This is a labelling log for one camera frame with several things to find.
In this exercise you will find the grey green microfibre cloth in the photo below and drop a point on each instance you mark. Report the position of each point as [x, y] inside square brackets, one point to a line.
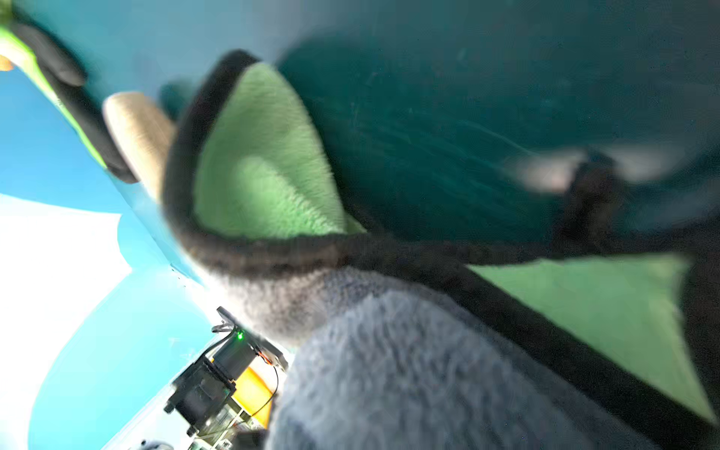
[588, 340]

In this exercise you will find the beige cork eyeglass case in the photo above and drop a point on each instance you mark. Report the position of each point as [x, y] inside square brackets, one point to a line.
[143, 134]

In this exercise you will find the green black work glove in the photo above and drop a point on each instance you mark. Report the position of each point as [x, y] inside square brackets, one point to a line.
[48, 65]

